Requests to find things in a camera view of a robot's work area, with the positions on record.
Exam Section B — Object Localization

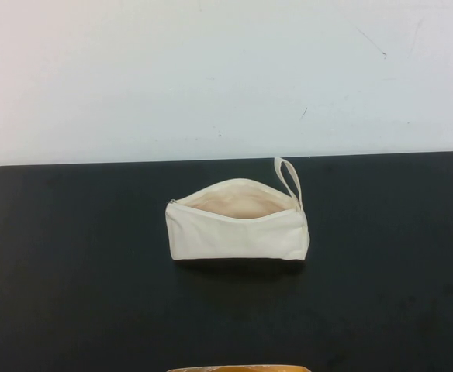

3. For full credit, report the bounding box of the cream canvas pencil case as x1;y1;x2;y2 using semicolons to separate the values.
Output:
164;157;311;265

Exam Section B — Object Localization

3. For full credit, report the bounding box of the yellow-orange flat object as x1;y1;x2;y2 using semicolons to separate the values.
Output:
166;363;309;372

